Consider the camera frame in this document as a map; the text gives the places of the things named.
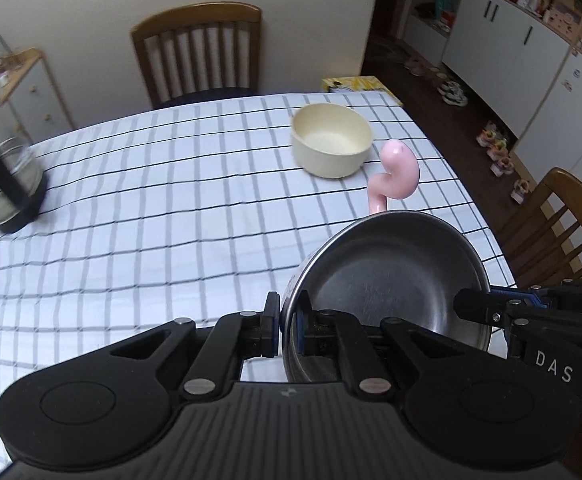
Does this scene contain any open white shelf unit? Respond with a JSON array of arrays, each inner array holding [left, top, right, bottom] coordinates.
[[396, 0, 472, 61]]

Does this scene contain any pink-handled steel bowl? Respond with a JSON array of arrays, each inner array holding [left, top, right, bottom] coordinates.
[[280, 140, 492, 385]]

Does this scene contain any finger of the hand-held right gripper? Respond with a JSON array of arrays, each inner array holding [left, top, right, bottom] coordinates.
[[453, 287, 582, 329], [491, 277, 582, 306]]

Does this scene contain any pair of white sneakers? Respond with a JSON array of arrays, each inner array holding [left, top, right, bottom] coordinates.
[[438, 81, 469, 107]]

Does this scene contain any wooden slat-back chair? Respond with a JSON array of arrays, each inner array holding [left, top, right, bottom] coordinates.
[[131, 2, 263, 110]]

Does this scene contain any white checked tablecloth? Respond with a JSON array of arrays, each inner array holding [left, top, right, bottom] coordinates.
[[0, 91, 516, 461]]

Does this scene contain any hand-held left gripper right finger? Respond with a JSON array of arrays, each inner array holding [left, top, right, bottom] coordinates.
[[293, 299, 472, 401]]

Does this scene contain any glass electric kettle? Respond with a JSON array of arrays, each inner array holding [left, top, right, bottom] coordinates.
[[0, 95, 49, 235]]

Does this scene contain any small wooden-top side cabinet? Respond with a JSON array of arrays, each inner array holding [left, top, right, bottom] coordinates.
[[0, 49, 74, 142]]

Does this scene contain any cream bowl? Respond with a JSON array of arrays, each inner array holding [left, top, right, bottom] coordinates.
[[290, 103, 373, 179]]

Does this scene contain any white cabinet with stickers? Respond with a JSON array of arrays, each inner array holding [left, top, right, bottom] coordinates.
[[513, 50, 582, 196]]

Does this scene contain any white double-door cabinet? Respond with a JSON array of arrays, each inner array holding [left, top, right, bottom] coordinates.
[[441, 0, 572, 136]]

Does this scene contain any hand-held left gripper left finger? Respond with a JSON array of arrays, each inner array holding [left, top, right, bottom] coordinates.
[[106, 291, 281, 401]]

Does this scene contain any yellow box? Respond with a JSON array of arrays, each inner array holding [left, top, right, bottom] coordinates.
[[322, 76, 406, 107]]

